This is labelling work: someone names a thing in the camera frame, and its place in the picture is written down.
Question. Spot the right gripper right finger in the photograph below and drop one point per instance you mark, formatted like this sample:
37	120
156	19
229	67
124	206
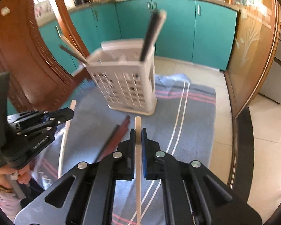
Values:
192	194

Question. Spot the black chopstick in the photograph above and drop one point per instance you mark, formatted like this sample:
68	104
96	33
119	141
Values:
74	54
147	41

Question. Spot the grey plastic utensil basket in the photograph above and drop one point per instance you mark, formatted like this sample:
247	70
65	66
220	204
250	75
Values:
126	83

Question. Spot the carved wooden chair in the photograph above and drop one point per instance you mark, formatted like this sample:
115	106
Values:
37	80

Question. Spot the teal lower cabinets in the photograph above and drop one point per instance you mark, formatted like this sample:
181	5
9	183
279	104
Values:
189	30

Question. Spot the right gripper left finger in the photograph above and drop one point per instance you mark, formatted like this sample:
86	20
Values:
83	195

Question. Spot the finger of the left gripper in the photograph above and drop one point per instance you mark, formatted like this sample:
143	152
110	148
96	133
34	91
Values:
30	119
55	118

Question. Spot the red-brown chopstick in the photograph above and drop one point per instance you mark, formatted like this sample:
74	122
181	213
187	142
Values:
123	129
98	157

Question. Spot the beige chopstick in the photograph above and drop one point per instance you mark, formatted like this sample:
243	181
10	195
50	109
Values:
138	169
62	149
69	44

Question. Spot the person's left hand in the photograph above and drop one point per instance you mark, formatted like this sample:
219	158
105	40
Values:
23	175

